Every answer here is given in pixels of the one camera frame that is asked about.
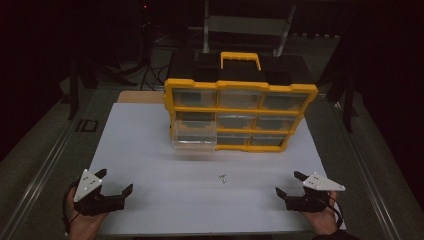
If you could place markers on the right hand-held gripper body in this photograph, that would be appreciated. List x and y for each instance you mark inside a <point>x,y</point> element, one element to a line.
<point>320,183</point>

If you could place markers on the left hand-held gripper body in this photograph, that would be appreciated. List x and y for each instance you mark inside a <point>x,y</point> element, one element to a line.
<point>87,185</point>

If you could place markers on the clear plastic drawer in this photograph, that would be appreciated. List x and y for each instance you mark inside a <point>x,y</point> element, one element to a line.
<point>194,136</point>

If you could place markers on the person's right hand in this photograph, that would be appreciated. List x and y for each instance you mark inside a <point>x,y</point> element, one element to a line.
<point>321,221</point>

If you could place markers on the person's left hand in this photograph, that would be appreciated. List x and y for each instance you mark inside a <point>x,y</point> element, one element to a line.
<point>83,226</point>

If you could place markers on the yellow black organizer case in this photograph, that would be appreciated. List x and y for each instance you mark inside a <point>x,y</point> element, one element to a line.
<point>240,100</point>

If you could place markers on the black tripod stand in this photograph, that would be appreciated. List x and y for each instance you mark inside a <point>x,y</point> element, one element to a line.
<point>145,33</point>

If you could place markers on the metal floor rail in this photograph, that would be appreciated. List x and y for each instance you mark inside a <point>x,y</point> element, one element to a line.
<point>43,166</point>
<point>363,166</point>

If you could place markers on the black stand post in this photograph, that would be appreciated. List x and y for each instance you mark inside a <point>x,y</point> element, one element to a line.
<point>73,90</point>
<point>348,100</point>

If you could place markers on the grey metal frame stand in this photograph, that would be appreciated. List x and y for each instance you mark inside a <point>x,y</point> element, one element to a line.
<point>248,25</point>

